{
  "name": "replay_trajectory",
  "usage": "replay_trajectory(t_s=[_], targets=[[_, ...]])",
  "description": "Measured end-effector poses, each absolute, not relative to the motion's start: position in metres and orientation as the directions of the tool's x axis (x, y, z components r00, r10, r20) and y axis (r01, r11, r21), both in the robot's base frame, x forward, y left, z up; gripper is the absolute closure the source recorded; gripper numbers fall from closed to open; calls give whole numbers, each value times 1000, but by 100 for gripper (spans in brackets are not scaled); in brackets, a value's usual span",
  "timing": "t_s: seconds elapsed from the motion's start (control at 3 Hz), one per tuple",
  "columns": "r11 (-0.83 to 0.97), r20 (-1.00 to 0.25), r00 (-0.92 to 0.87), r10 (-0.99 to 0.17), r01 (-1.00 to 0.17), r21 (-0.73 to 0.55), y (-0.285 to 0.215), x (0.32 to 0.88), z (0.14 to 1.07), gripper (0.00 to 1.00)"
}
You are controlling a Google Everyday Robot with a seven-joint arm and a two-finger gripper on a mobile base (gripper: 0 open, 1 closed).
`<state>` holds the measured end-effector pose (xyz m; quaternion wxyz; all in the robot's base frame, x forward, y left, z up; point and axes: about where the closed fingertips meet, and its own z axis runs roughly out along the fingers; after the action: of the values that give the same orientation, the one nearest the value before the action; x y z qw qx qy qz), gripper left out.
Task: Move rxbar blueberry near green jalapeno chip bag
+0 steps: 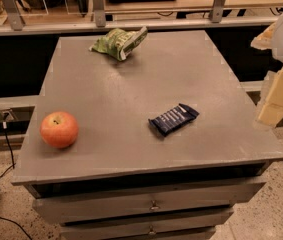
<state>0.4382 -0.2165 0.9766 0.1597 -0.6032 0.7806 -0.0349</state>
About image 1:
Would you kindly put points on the blue rxbar blueberry wrapper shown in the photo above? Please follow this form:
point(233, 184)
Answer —
point(174, 119)

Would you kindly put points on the green jalapeno chip bag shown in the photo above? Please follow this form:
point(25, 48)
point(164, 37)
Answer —
point(119, 43)

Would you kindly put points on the grey metal railing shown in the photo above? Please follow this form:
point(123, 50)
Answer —
point(152, 25)

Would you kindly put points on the lower grey drawer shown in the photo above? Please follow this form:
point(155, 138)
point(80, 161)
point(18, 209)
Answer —
point(150, 227)

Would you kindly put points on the grey drawer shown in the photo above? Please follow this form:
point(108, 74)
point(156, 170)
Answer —
point(137, 201)
point(150, 227)

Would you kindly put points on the grey drawer cabinet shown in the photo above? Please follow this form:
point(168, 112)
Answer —
point(112, 101)

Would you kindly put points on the red apple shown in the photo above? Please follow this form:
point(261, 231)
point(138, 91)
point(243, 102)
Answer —
point(59, 129)

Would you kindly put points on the upper grey drawer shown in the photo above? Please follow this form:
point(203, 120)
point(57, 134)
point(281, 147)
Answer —
point(137, 201)

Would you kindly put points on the grey metal bracket right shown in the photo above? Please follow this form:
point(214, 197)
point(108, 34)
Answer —
point(216, 12)

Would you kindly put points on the grey metal bracket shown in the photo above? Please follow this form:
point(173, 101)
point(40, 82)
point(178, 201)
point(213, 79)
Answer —
point(15, 20)
point(216, 12)
point(99, 13)

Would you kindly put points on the grey metal bracket middle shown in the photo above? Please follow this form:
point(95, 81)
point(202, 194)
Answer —
point(99, 13)

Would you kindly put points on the grey metal bracket left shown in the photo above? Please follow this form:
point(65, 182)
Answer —
point(15, 20)

